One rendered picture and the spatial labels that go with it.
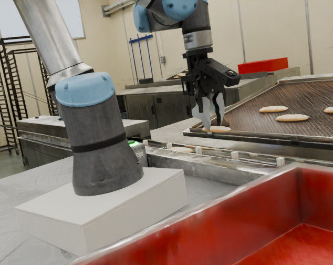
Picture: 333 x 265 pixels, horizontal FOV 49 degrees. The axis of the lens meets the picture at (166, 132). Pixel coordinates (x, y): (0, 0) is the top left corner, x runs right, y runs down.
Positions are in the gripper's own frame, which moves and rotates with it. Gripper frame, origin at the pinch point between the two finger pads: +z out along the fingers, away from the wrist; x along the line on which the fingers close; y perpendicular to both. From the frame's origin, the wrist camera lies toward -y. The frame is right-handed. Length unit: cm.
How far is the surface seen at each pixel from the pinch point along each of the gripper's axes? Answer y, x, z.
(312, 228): -39.2, 18.4, 11.6
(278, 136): -13.0, -8.8, 4.8
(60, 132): 94, 10, 5
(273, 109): 1.8, -26.8, 1.4
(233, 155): -6.8, 1.3, 7.8
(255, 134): -5.8, -8.7, 4.6
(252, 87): 181, -223, 17
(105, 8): 692, -352, -167
